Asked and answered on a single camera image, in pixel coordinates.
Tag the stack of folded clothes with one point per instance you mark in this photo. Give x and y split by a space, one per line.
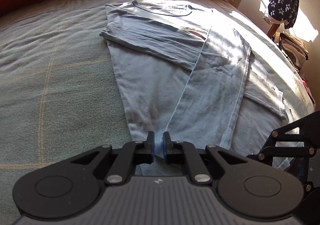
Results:
293 49

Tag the red pig-print pouch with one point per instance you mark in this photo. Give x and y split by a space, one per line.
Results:
308 91

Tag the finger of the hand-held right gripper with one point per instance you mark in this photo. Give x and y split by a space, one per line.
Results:
287 151

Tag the dark star-print cloth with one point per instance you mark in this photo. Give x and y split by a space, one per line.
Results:
282 2

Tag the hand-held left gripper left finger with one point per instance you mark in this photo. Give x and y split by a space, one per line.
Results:
152 151

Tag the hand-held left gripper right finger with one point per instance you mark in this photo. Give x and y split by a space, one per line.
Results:
165 151

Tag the light blue long-sleeve shirt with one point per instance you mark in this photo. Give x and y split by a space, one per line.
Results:
200 77

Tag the wooden chair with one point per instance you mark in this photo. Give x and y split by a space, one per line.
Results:
273 32

